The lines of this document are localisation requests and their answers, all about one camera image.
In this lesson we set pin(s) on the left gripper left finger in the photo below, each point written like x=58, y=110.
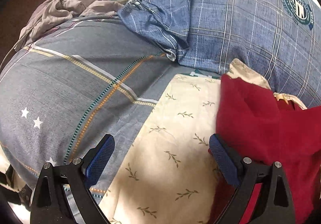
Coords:
x=50, y=203

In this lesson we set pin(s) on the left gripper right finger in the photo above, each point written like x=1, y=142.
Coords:
x=251, y=192

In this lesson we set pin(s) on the red fleece garment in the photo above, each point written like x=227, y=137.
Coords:
x=257, y=125

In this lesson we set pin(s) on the grey striped bed sheet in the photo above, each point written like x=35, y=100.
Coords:
x=63, y=93

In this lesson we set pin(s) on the cream leaf-print cloth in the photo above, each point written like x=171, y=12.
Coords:
x=168, y=175

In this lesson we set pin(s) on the grey crumpled garment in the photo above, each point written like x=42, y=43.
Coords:
x=52, y=13

